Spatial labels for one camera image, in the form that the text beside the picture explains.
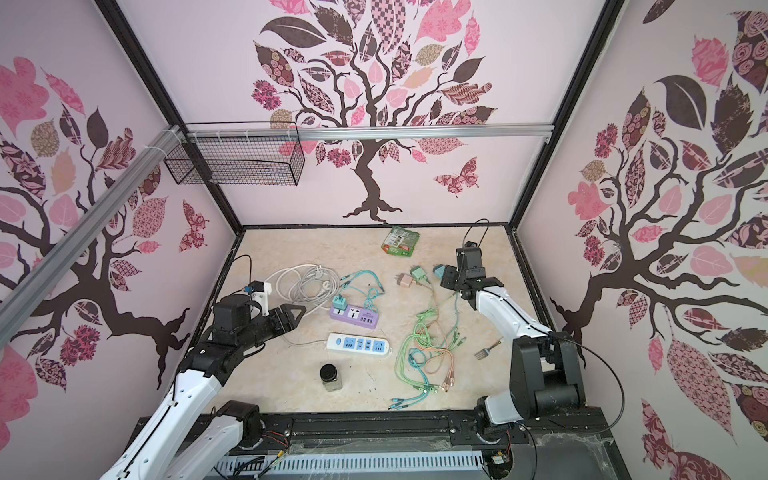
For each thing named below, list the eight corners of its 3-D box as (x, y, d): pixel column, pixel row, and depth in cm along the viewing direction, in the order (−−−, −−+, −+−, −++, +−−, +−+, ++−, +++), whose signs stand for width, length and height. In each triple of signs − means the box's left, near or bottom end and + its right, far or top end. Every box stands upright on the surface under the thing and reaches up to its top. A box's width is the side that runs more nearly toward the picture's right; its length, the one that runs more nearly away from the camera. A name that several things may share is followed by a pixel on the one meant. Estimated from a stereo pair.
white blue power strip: (326, 350, 89) (324, 346, 87) (330, 336, 92) (328, 332, 90) (388, 357, 88) (388, 353, 85) (389, 343, 91) (389, 339, 88)
